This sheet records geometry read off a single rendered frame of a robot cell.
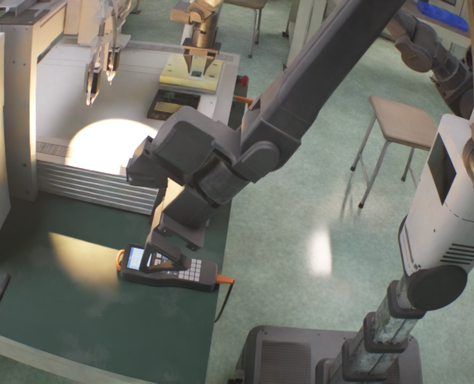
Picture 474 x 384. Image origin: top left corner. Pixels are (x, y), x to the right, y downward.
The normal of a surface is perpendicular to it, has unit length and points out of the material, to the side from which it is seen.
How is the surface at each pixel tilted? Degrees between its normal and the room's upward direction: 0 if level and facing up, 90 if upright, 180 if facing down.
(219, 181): 79
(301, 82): 86
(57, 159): 0
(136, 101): 0
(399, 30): 112
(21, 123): 90
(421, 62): 122
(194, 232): 30
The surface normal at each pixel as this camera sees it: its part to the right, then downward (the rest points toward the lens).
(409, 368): 0.16, -0.76
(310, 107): 0.07, 0.53
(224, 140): 0.63, -0.58
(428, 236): -0.98, -0.02
